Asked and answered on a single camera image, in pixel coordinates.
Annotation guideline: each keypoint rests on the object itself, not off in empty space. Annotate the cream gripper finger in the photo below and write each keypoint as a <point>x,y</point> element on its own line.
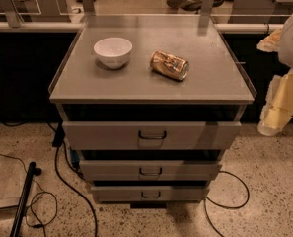
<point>275,114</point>
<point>270,43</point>

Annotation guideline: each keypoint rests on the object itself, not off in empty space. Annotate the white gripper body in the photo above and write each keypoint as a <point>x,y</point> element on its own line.
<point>284,96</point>

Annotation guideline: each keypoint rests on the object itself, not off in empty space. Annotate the grey top drawer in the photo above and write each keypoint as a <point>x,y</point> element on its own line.
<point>150,135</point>

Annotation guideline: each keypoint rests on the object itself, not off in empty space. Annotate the grey drawer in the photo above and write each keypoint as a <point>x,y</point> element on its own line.
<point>133,170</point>
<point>150,135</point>
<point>148,193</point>

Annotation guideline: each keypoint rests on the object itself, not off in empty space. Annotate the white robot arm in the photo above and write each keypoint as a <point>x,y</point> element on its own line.
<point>285,52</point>

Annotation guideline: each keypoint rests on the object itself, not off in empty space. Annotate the grey drawer cabinet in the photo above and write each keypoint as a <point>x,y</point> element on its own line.
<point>215,89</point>

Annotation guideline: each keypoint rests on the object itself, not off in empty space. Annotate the grey bottom drawer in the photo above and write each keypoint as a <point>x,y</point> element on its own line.
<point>148,193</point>

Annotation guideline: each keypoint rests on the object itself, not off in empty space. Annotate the grey middle drawer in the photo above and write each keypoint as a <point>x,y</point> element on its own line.
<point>133,170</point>

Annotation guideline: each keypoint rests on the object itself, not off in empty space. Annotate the crushed gold soda can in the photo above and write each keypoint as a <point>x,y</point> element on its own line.
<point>169,65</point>

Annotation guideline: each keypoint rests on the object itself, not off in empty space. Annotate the white ceramic bowl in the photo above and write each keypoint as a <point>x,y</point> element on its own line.
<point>113,53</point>

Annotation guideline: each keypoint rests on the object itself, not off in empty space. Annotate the black pole on floor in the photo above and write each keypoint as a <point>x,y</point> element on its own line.
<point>20,212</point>

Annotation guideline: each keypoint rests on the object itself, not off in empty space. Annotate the white horizontal rail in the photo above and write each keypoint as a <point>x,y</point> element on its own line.
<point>52,27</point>

